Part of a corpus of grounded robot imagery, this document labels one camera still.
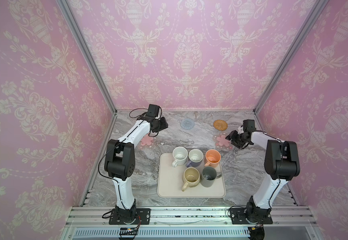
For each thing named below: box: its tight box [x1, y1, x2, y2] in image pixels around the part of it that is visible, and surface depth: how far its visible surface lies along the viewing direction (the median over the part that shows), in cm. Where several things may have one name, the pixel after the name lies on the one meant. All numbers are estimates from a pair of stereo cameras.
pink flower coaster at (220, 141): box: [212, 132, 233, 151], surface depth 104 cm
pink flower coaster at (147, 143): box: [137, 132, 157, 151], surface depth 105 cm
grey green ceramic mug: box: [201, 166, 222, 188], surface depth 83 cm
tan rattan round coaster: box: [213, 119, 228, 131], surface depth 115 cm
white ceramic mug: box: [172, 146, 188, 168], surface depth 89 cm
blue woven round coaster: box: [180, 118, 195, 130], surface depth 115 cm
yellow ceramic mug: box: [181, 167, 201, 192], surface depth 81 cm
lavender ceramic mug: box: [186, 148, 204, 168], surface depth 89 cm
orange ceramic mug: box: [204, 149, 221, 168], surface depth 89 cm
